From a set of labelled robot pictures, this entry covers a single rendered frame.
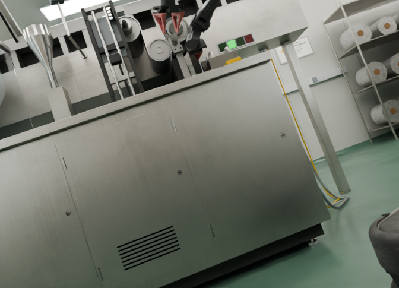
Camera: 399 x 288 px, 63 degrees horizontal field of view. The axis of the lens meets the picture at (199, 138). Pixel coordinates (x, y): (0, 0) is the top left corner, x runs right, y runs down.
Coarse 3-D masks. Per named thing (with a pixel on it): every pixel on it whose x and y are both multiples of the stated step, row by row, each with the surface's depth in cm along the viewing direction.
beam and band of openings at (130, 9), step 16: (144, 0) 211; (176, 0) 213; (192, 0) 219; (224, 0) 215; (240, 0) 216; (96, 16) 207; (144, 16) 217; (192, 16) 212; (64, 32) 205; (80, 32) 208; (16, 48) 201; (64, 48) 204; (80, 48) 212; (16, 64) 201; (32, 64) 208
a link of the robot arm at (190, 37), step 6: (192, 18) 157; (192, 24) 158; (192, 30) 156; (198, 30) 158; (204, 30) 159; (192, 36) 154; (198, 36) 156; (186, 42) 156; (192, 42) 156; (192, 48) 159
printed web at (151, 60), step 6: (120, 18) 175; (132, 18) 176; (138, 24) 175; (144, 42) 174; (150, 60) 180; (156, 60) 173; (162, 60) 173; (168, 60) 178; (156, 66) 183; (162, 66) 182; (168, 66) 187; (156, 72) 195; (162, 72) 193
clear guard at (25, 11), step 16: (16, 0) 191; (32, 0) 194; (48, 0) 196; (64, 0) 199; (80, 0) 202; (96, 0) 205; (112, 0) 208; (128, 0) 211; (16, 16) 197; (32, 16) 200; (48, 16) 202; (64, 16) 205; (80, 16) 208
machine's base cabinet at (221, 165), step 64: (128, 128) 142; (192, 128) 144; (256, 128) 146; (0, 192) 135; (64, 192) 137; (128, 192) 139; (192, 192) 141; (256, 192) 143; (320, 192) 145; (0, 256) 132; (64, 256) 134; (128, 256) 136; (192, 256) 138; (256, 256) 144
